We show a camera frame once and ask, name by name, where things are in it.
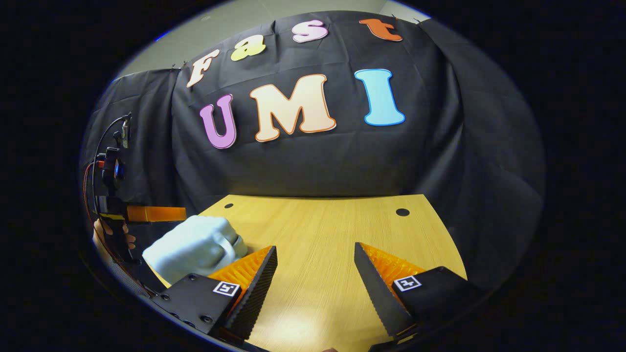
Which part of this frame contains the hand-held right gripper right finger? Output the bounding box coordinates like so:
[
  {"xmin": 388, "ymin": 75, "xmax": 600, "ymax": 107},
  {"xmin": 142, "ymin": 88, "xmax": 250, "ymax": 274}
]
[{"xmin": 354, "ymin": 242, "xmax": 485, "ymax": 339}]

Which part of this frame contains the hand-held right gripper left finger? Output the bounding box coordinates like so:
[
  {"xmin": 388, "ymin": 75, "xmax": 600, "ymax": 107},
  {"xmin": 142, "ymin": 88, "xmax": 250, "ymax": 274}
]
[{"xmin": 152, "ymin": 245, "xmax": 279, "ymax": 342}]

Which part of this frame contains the light blue suitcase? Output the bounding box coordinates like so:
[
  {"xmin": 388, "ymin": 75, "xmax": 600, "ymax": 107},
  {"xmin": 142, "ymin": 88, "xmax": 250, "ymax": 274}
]
[{"xmin": 142, "ymin": 215, "xmax": 249, "ymax": 286}]

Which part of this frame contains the black backdrop cloth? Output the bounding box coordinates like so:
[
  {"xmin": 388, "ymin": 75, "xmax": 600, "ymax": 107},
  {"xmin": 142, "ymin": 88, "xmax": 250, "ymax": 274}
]
[{"xmin": 81, "ymin": 11, "xmax": 546, "ymax": 294}]

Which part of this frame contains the red cable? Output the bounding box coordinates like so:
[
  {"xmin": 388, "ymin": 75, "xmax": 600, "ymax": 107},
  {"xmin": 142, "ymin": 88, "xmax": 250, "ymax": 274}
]
[{"xmin": 83, "ymin": 161, "xmax": 106, "ymax": 245}]

